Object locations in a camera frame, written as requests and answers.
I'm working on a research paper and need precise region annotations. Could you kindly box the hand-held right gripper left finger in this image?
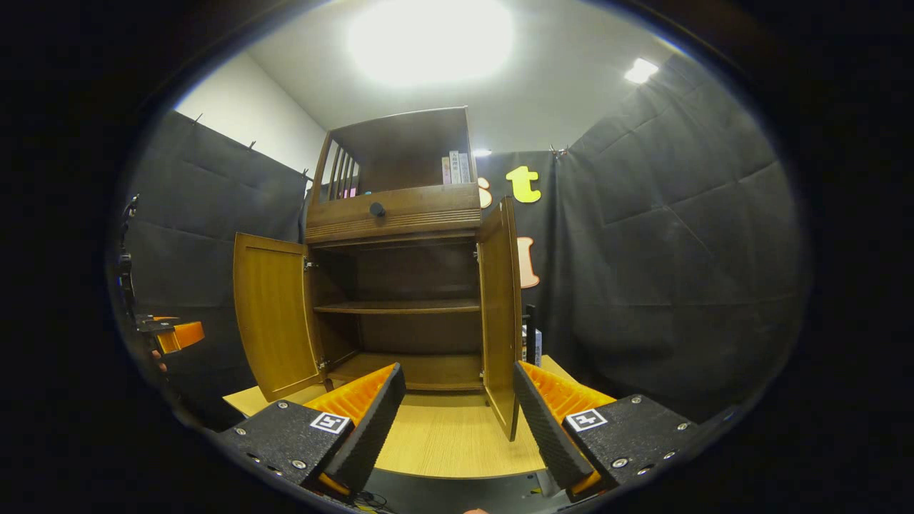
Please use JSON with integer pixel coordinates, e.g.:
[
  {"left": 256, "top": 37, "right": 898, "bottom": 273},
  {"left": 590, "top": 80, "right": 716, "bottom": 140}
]
[{"left": 216, "top": 362, "right": 408, "bottom": 498}]

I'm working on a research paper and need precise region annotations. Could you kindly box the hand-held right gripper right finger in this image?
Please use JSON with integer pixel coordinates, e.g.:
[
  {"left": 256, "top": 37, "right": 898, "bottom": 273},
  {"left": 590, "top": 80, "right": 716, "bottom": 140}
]
[{"left": 512, "top": 359, "right": 702, "bottom": 500}]

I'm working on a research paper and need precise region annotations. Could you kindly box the wooden shoe cabinet door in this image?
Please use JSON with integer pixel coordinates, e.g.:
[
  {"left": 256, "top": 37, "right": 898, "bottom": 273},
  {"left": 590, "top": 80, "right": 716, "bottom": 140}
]
[
  {"left": 233, "top": 232, "right": 323, "bottom": 403},
  {"left": 476, "top": 196, "right": 523, "bottom": 442}
]

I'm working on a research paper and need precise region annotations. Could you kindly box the large ceiling light panel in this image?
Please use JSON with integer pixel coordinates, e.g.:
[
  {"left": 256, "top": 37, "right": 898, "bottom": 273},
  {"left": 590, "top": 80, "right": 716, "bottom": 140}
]
[{"left": 348, "top": 0, "right": 515, "bottom": 88}]

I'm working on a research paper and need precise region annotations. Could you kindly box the wooden double-door shoe cabinet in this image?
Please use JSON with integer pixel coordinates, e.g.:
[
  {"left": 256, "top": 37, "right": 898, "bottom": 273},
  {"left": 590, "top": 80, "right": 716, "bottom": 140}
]
[{"left": 303, "top": 106, "right": 526, "bottom": 392}]

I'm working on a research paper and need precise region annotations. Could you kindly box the wooden inner shelf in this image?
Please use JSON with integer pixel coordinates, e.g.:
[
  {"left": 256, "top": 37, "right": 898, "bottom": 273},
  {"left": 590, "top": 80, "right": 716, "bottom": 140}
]
[{"left": 314, "top": 300, "right": 481, "bottom": 315}]

